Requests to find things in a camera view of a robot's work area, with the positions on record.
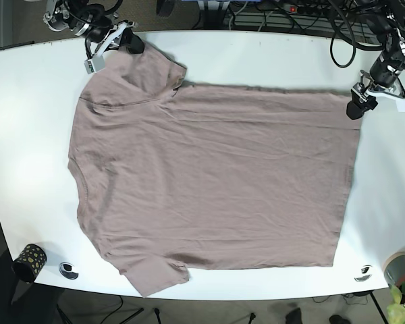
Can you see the right table cable grommet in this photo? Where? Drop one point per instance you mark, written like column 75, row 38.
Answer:
column 364, row 273

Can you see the black gold-dotted cup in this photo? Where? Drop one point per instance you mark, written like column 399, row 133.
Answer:
column 29, row 263

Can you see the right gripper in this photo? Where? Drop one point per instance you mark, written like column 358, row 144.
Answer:
column 132, row 43

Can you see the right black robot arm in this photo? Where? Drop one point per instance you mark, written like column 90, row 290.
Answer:
column 97, row 26

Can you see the green potted plant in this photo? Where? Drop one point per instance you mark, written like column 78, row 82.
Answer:
column 396, row 310

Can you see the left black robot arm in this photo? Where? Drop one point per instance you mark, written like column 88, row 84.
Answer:
column 386, row 20

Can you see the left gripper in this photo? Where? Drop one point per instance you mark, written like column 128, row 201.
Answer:
column 381, row 82

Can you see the grey tape roll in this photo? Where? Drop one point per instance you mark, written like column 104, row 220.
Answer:
column 394, row 269

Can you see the left table cable grommet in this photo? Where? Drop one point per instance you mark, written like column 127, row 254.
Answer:
column 68, row 271

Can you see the mauve pink T-shirt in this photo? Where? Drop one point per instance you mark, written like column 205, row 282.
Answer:
column 174, row 176

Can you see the table cable grommet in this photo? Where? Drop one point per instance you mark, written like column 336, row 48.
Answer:
column 364, row 273
column 68, row 271

